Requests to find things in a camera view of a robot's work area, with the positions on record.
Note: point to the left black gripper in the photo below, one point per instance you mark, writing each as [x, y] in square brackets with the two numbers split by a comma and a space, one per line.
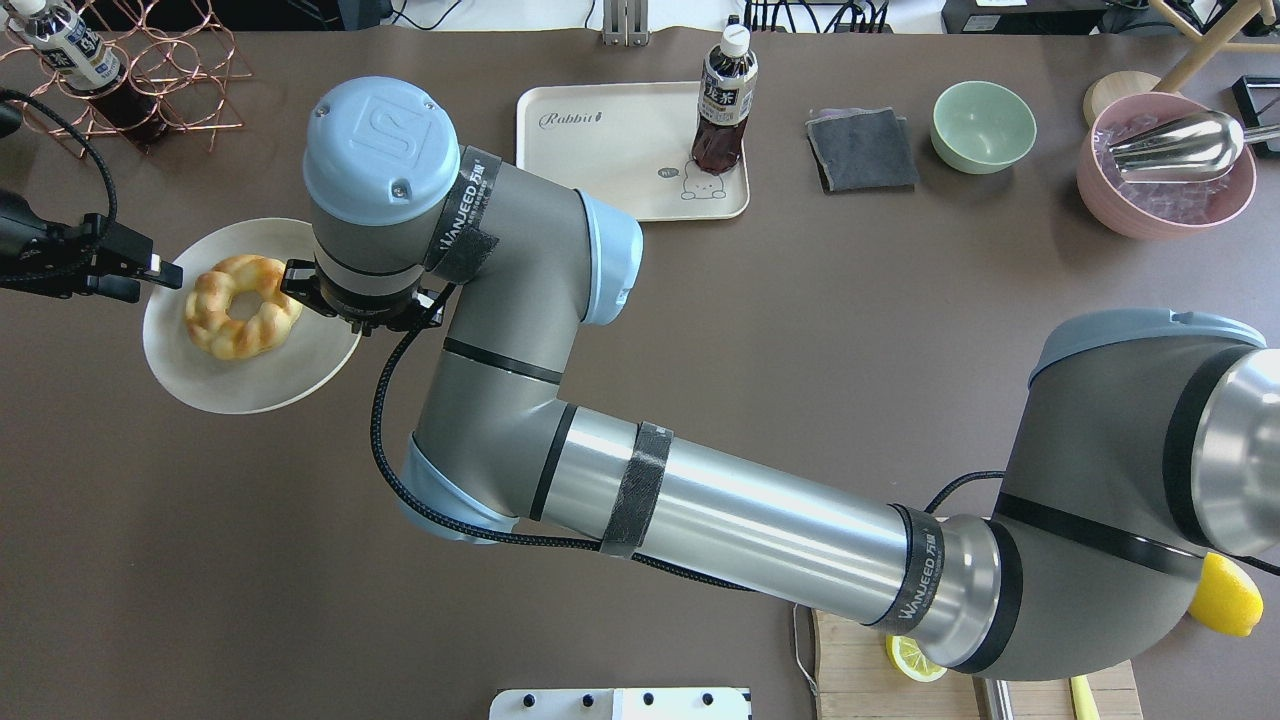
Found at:
[32, 255]

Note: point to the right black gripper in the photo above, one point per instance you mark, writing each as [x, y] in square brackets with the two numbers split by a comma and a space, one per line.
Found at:
[303, 281]

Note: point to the twisted ring donut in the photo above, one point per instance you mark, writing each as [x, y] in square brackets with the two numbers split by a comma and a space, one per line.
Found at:
[237, 311]

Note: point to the white plate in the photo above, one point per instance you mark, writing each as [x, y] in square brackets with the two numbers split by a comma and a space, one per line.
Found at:
[317, 348]

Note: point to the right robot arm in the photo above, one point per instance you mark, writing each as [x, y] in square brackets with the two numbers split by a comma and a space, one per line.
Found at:
[1149, 438]

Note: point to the cream serving tray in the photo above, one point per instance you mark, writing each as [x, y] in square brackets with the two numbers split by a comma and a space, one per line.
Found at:
[627, 144]

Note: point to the bottle in rack upper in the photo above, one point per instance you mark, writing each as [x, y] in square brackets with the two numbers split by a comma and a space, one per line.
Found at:
[88, 67]

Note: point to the brown tea bottle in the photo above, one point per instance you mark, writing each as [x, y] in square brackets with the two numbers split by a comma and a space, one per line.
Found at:
[728, 81]

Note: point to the grey cloth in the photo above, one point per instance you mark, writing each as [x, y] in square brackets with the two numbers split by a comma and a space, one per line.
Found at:
[861, 149]

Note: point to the wooden cutting board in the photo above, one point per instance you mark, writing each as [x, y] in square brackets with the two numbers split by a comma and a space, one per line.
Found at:
[856, 680]

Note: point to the green bowl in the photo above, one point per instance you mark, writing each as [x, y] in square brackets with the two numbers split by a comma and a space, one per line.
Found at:
[979, 127]

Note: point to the half lemon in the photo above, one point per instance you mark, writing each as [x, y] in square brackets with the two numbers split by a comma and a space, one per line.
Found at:
[910, 660]

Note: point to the metal cylinder tool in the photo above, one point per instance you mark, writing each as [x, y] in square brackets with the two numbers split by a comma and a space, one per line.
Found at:
[998, 699]

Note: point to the pink bowl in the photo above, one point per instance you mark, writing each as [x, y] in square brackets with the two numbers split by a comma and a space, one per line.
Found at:
[1155, 211]

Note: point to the yellow plastic knife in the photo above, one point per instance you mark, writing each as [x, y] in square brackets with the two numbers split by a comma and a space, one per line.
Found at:
[1082, 699]

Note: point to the metal scoop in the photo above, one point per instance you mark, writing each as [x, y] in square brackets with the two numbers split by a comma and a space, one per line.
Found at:
[1198, 148]

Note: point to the yellow lemon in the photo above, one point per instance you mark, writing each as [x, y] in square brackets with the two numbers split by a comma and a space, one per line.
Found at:
[1227, 600]

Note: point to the copper wire bottle rack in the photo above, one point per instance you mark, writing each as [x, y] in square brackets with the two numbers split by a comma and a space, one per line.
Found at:
[178, 53]

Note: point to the aluminium frame post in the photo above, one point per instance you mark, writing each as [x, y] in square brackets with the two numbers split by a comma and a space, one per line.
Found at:
[625, 23]

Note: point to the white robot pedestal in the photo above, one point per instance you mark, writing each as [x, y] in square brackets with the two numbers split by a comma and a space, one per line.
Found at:
[685, 702]

